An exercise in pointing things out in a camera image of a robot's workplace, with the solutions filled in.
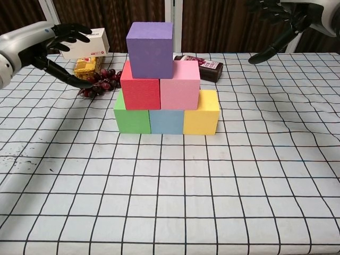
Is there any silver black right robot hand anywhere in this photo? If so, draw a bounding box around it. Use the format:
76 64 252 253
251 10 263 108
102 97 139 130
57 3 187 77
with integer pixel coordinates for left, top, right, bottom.
246 0 340 65

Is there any brown pleated curtain panel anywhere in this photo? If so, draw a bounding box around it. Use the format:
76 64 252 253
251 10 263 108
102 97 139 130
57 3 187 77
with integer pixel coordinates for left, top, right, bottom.
0 0 58 55
294 25 340 53
181 0 290 53
53 0 166 53

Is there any white black checkered tablecloth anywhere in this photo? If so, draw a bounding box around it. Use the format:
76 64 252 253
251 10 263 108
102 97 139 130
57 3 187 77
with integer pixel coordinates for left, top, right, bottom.
0 52 340 255

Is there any bunch of dark grapes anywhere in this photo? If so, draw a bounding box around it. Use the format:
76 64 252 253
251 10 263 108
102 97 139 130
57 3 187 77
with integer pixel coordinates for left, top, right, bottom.
78 68 123 99

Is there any red foam cube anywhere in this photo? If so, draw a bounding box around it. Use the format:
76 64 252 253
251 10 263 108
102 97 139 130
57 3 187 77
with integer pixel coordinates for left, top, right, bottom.
120 60 162 111

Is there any green foam cube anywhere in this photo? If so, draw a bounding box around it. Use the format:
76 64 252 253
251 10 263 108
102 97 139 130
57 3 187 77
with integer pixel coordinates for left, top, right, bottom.
113 89 151 134

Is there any yellow snack box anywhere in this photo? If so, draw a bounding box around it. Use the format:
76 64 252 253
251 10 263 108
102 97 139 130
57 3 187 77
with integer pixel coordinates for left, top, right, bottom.
73 56 104 83

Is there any blue foam cube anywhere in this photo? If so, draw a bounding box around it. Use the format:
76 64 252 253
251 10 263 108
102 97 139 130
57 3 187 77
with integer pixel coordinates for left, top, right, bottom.
148 109 185 135

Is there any grey metal partition post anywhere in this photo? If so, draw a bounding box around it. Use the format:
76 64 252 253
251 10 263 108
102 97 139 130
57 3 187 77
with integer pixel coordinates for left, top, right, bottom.
164 0 183 53
284 31 302 53
38 0 64 30

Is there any purple foam cube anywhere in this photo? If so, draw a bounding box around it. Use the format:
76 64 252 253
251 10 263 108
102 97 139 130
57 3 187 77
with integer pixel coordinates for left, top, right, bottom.
126 22 174 80

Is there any pink foam cube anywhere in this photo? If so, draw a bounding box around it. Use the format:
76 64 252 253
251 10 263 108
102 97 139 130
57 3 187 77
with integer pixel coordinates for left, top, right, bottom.
159 60 201 111

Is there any dark grape juice bottle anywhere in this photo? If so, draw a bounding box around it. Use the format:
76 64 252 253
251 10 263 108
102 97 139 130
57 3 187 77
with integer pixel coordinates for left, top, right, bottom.
173 54 224 83

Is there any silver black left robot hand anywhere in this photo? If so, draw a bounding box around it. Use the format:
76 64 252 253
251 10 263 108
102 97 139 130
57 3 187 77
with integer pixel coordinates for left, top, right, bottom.
0 21 94 90

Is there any white cardboard box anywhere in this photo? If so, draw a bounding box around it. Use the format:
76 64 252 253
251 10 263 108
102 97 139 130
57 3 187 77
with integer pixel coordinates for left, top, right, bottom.
58 27 111 60

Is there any yellow foam cube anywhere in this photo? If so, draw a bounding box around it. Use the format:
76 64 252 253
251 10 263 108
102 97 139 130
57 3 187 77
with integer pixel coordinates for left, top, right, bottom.
182 89 220 137

